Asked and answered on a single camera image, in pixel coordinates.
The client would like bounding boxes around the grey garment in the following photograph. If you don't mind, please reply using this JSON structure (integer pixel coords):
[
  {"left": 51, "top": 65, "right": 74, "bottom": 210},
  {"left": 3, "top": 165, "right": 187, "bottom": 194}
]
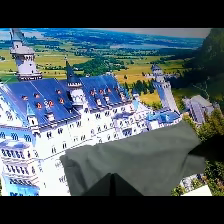
[{"left": 59, "top": 120, "right": 207, "bottom": 197}]

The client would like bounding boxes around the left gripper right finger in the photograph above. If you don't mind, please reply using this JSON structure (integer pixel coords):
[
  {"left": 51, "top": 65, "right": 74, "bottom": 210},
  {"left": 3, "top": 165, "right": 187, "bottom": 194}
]
[{"left": 112, "top": 172, "right": 145, "bottom": 197}]

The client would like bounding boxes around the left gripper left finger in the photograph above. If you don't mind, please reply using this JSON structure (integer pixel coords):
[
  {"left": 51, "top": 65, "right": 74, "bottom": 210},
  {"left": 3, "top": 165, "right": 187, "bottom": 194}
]
[{"left": 82, "top": 172, "right": 114, "bottom": 197}]

